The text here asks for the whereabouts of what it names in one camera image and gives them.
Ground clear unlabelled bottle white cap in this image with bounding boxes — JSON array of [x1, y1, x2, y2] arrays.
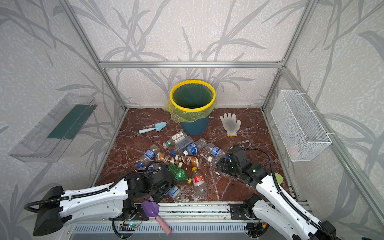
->
[[208, 157, 225, 172]]

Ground clear bottle red label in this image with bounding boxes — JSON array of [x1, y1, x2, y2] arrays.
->
[[192, 167, 208, 198]]

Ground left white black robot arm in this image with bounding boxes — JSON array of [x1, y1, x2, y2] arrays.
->
[[24, 170, 176, 237]]

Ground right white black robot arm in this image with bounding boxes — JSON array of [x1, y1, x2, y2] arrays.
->
[[215, 145, 337, 240]]

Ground yellow plastic bin liner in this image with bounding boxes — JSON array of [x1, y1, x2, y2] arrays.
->
[[164, 100, 217, 123]]

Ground teal bin with yellow rim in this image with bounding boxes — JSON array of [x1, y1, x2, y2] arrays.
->
[[169, 80, 217, 136]]

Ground clear bottle blue label left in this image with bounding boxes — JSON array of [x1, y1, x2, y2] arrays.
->
[[136, 163, 164, 171]]

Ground clear bottle blue label front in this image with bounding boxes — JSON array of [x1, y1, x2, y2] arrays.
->
[[168, 185, 188, 203]]

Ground crushed green Sprite bottle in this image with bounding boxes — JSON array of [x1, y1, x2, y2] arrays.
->
[[167, 164, 192, 184]]

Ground clear bottle blue cap right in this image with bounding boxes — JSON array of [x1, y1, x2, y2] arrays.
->
[[206, 143, 228, 161]]

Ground brown coffee bottle left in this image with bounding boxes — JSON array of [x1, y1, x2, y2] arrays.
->
[[156, 153, 183, 168]]

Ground brown coffee bottle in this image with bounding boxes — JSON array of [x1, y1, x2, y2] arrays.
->
[[156, 153, 183, 168], [175, 155, 201, 168]]

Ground clear bottle blue label upper-left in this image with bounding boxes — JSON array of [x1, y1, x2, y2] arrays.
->
[[139, 145, 160, 165]]

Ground white knitted work glove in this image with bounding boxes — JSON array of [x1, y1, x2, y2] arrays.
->
[[220, 113, 241, 137]]

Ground brown coffee bottle right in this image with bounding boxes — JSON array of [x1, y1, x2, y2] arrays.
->
[[175, 155, 201, 168]]

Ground square clear bottle blue cap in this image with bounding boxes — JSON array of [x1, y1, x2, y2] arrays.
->
[[171, 136, 194, 156]]

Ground clear bottle blue white label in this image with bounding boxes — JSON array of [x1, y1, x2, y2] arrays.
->
[[182, 138, 207, 156]]

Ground light blue garden trowel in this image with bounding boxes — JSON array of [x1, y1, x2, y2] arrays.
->
[[139, 122, 167, 134]]

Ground purple scoop with pink handle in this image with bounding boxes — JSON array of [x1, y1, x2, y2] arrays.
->
[[141, 199, 172, 235]]

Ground wooden handled green tool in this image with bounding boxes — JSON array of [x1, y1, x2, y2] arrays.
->
[[275, 173, 284, 185]]

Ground green circuit board with wires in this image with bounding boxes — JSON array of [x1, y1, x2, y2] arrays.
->
[[120, 222, 141, 232]]

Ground white wire mesh basket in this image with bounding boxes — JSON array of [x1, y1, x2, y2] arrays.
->
[[271, 90, 332, 162]]

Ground clear acrylic wall shelf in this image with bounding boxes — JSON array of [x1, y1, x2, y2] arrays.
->
[[9, 94, 97, 163]]

